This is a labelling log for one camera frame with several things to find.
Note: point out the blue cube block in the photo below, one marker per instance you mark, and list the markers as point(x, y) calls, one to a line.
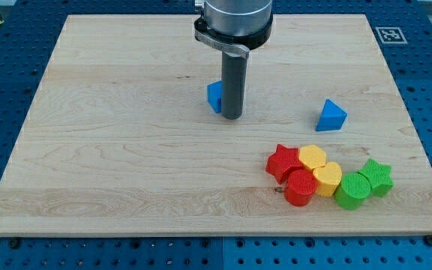
point(214, 91)

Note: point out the red star block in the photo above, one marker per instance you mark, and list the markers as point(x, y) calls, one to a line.
point(281, 163)

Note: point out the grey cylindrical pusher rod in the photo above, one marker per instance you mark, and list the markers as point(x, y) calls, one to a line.
point(233, 74)

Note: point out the white fiducial marker tag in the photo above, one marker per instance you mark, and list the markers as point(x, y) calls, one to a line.
point(390, 35)

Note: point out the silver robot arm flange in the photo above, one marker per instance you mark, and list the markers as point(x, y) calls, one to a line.
point(233, 26)

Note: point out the yellow heart block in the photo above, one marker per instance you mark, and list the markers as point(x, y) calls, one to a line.
point(328, 178)

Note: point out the green cylinder block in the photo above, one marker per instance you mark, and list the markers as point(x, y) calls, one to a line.
point(353, 190)

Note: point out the green star block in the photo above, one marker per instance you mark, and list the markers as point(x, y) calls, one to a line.
point(379, 177)

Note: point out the blue triangle block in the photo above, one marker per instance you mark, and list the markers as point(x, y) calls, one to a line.
point(332, 117)

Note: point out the yellow hexagon block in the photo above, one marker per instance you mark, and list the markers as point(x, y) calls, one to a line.
point(312, 157)

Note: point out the light wooden board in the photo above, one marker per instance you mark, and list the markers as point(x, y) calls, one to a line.
point(119, 140)

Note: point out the red cylinder block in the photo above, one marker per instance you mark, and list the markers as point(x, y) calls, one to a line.
point(300, 187)

